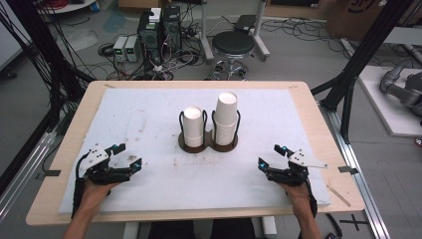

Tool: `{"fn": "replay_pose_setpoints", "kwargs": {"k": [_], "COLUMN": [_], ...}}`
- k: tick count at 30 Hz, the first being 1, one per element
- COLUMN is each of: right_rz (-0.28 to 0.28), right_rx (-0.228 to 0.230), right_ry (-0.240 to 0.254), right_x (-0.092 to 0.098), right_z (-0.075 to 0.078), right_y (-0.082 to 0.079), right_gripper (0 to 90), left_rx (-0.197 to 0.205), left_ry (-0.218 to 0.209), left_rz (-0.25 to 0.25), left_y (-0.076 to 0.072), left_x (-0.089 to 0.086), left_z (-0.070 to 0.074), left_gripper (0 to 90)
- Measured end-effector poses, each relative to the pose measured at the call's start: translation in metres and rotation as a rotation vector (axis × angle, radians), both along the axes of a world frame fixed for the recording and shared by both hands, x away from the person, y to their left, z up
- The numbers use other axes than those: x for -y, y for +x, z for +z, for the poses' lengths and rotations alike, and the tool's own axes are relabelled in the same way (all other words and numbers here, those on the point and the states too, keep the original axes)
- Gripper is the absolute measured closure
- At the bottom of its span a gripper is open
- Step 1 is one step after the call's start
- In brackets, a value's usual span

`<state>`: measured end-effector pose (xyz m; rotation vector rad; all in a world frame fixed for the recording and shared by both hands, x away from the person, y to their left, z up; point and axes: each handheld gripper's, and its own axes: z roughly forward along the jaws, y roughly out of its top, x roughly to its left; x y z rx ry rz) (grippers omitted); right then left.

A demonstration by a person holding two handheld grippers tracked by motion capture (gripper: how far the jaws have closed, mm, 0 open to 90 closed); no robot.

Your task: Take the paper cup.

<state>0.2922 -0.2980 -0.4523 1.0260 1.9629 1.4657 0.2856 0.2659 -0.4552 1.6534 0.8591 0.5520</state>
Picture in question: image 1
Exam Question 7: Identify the small white box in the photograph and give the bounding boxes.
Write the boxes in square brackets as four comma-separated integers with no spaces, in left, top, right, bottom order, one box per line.
[148,7,162,24]

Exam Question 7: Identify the cardboard box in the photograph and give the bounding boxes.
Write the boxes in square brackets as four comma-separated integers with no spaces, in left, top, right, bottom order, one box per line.
[325,0,414,42]

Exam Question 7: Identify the black frame with cable bundle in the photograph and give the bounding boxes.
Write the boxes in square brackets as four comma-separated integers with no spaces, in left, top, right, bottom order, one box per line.
[0,0,96,128]

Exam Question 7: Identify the person's dark trousers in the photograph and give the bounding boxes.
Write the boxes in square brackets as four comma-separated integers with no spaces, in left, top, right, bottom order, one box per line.
[147,218,258,239]

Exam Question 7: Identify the short stack of paper cups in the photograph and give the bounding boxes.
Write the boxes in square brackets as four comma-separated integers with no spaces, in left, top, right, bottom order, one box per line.
[182,106,205,148]

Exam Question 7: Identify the person's right hand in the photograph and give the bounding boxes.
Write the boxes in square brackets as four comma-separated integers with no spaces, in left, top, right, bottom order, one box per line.
[278,182,313,209]

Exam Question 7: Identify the tall stack of paper cups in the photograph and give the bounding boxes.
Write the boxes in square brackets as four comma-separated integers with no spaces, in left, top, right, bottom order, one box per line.
[213,91,239,146]

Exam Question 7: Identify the flat black device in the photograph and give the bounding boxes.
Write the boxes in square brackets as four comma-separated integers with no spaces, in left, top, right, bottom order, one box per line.
[233,14,258,33]

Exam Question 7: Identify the aluminium floor rail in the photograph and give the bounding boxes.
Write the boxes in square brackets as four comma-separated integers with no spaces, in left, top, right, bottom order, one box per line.
[318,102,392,239]
[0,129,58,222]

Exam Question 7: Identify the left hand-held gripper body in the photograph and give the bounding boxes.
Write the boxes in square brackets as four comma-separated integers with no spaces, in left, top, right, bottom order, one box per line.
[77,142,132,186]

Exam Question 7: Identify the tangle of floor cables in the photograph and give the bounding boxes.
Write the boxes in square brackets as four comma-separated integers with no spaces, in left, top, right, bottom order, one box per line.
[98,39,208,82]

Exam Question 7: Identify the white platform board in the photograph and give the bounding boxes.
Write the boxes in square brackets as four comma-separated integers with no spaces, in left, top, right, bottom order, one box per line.
[357,65,422,137]

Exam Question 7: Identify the person's left hand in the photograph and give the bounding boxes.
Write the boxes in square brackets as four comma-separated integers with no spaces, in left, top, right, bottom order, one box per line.
[79,181,120,208]

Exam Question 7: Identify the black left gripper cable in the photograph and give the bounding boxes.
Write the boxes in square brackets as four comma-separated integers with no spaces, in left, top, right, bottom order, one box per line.
[71,150,93,218]

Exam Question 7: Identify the white metal stand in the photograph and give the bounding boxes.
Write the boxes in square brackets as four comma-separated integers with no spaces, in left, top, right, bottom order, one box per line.
[198,0,272,64]

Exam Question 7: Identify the white table leg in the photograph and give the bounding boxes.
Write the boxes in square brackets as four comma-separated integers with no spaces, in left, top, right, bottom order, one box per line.
[122,221,141,239]
[261,216,278,238]

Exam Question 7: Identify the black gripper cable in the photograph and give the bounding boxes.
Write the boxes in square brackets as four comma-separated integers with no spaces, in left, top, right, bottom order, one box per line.
[71,150,93,218]
[306,180,319,218]

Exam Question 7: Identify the black computer tower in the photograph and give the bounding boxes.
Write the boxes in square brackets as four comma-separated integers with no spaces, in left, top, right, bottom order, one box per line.
[136,11,164,66]
[162,4,183,52]

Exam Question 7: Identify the black round stool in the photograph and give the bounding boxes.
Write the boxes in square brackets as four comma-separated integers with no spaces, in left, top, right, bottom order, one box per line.
[209,30,257,82]

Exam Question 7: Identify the black wire double cup holder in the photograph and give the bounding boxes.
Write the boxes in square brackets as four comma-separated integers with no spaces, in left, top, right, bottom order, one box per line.
[177,109,242,154]

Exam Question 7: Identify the wooden stick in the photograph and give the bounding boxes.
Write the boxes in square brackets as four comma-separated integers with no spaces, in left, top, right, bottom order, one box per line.
[325,184,352,208]

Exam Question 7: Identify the white foam mat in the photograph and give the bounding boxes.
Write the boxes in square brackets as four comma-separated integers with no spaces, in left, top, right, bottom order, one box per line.
[58,87,332,214]

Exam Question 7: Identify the black metal frame post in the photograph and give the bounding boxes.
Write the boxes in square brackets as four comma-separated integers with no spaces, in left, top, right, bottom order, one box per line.
[311,0,417,144]

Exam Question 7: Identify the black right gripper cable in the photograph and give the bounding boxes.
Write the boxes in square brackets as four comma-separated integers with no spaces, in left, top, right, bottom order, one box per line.
[306,180,319,218]

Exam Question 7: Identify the grey bench power supply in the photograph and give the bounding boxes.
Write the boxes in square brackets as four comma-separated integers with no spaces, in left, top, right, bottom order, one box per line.
[124,35,141,63]
[112,35,128,63]

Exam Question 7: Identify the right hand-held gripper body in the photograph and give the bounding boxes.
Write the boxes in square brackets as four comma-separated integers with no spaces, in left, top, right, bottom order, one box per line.
[267,148,328,187]

